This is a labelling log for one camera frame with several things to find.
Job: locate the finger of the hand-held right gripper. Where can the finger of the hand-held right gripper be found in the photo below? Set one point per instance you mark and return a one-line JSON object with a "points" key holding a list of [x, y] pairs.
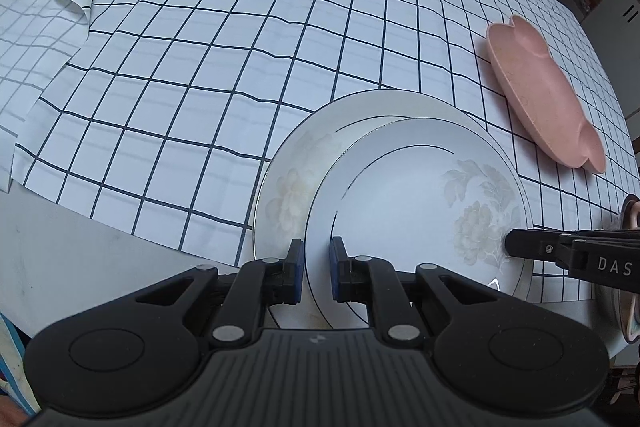
{"points": [[535, 244]]}

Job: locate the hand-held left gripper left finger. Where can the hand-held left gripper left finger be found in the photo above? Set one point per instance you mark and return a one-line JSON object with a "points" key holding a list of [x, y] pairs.
{"points": [[298, 268]]}

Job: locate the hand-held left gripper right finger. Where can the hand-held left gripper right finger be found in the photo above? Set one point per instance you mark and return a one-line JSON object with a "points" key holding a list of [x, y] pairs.
{"points": [[335, 268]]}

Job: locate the white floral plate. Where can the white floral plate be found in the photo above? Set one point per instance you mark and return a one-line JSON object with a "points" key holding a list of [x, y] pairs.
{"points": [[290, 187], [400, 207]]}

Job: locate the pink bear-shaped plate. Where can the pink bear-shaped plate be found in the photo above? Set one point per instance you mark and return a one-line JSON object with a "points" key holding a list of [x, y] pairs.
{"points": [[540, 102]]}

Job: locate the white black-checked tablecloth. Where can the white black-checked tablecloth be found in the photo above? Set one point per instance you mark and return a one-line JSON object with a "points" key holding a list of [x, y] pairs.
{"points": [[200, 57]]}

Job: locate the patterned cloth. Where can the patterned cloth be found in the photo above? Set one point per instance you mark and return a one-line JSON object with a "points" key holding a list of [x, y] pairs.
{"points": [[15, 367]]}

